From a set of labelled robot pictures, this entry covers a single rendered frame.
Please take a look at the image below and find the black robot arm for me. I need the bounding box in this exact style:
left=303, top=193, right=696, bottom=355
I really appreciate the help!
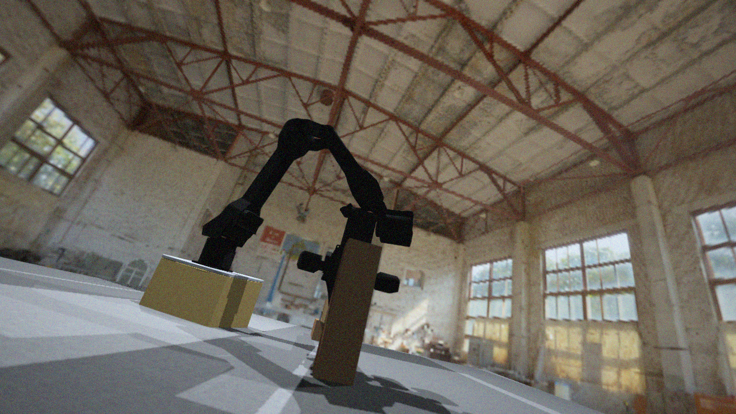
left=192, top=118, right=414, bottom=273

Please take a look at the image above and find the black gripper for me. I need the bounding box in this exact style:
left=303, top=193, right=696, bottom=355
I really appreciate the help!
left=297, top=233, right=400, bottom=306

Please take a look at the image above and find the long wooden rail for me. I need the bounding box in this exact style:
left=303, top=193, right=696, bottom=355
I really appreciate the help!
left=321, top=299, right=328, bottom=323

